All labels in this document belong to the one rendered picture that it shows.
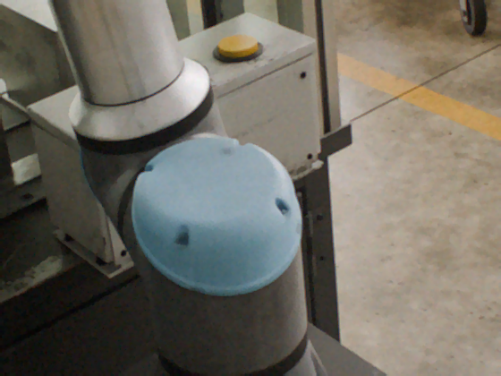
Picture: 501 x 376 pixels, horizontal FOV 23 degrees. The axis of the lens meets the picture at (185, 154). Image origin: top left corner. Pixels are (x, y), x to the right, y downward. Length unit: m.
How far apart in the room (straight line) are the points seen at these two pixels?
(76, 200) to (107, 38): 0.30
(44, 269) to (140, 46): 0.36
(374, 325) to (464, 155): 0.63
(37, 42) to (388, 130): 1.61
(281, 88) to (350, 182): 1.47
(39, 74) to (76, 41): 0.50
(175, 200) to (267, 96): 0.39
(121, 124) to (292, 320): 0.20
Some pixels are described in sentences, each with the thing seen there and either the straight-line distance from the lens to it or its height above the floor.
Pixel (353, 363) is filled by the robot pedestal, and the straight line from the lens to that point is 1.04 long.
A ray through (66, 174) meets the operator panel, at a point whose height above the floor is 0.84.
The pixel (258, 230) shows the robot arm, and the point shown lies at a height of 0.96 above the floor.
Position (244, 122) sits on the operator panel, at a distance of 1.20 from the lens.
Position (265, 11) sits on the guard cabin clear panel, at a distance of 1.37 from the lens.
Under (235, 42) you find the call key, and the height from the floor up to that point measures 0.91.
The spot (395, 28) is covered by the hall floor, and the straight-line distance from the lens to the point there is 3.38.
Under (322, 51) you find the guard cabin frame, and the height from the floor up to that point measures 0.84.
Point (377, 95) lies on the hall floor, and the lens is 3.03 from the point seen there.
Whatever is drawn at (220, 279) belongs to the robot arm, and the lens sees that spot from 0.83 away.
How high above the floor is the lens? 1.42
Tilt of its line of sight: 30 degrees down
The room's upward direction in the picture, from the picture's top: 8 degrees counter-clockwise
